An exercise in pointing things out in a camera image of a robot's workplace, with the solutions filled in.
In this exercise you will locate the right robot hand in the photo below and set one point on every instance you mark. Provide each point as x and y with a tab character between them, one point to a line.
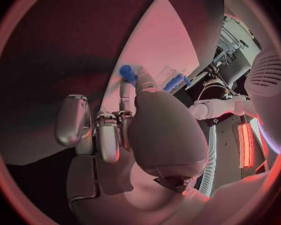
164	131

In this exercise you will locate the blue peg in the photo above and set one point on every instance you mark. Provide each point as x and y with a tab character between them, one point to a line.
127	73

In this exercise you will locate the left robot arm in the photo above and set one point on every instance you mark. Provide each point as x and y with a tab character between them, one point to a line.
215	106

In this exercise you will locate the white task board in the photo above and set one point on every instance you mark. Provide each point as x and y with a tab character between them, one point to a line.
159	46

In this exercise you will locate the glowing light bar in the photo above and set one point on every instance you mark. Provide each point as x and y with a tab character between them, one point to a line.
246	144

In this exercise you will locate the workshop machine rack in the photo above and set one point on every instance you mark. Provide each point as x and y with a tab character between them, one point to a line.
234	46

